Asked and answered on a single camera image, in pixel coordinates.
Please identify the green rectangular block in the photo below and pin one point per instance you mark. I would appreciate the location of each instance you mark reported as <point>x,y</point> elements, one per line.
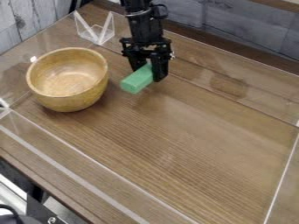
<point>137,80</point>

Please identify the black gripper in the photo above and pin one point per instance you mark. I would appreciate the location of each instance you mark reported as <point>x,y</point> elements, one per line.
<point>146,42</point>

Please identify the wooden bowl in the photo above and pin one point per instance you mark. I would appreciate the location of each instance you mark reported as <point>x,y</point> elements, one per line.
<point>68,78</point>

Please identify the clear acrylic tray walls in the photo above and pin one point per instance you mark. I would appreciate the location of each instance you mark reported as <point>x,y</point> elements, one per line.
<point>200,150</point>

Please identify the black metal bracket with screw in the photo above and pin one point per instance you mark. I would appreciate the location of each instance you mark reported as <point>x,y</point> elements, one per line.
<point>50,212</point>

